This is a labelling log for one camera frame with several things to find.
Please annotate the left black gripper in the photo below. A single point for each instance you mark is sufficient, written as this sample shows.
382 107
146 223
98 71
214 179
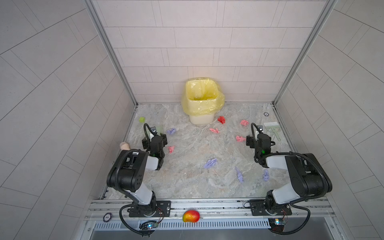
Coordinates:
155 142

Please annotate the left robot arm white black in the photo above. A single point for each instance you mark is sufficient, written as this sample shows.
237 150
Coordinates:
127 174

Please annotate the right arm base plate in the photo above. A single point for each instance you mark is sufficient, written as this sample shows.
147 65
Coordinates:
258 207

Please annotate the aluminium front rail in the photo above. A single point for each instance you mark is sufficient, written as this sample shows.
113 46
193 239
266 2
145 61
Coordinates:
216 214

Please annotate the red yellow mango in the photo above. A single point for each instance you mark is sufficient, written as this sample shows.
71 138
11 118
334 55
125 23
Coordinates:
191 216

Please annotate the right circuit board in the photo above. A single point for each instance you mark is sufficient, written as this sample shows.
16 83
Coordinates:
277 225

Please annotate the pink paper scrap far right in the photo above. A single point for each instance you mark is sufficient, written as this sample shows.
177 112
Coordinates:
244 122

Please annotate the purple paper scrap long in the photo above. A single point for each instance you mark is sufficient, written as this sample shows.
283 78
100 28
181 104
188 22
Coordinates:
239 175

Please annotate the circuit board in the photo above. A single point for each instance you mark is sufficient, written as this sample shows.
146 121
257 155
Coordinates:
149 226
277 225

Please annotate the pink paper scrap centre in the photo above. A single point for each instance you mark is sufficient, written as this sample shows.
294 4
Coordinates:
214 130

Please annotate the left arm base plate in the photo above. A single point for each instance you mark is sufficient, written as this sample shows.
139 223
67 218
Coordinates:
162 208

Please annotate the beige rolling pin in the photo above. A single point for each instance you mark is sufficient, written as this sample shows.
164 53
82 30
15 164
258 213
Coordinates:
124 146

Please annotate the left circuit board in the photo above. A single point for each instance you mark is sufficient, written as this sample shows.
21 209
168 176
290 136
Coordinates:
149 226

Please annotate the beige bin yellow bag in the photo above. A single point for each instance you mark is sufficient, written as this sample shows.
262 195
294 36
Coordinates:
202 98

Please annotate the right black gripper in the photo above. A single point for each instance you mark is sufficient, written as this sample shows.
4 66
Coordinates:
262 142

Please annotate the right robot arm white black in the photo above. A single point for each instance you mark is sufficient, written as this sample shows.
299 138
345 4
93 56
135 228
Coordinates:
308 180

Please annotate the pink paper scrap left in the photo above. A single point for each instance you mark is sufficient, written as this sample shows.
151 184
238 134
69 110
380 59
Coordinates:
171 149

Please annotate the pink paper scrap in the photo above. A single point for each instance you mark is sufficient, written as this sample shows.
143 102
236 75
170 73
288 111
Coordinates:
240 139
214 130
171 149
244 122

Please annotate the green hand brush white bristles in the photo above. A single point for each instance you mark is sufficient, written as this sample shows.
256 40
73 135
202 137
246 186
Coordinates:
273 128

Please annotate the red paper scrap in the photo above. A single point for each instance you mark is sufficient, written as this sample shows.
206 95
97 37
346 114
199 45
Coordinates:
222 120

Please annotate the poker chip on rail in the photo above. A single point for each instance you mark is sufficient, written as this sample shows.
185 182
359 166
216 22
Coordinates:
107 217

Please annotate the green dustpan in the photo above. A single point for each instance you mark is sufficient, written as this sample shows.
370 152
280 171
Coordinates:
160 129

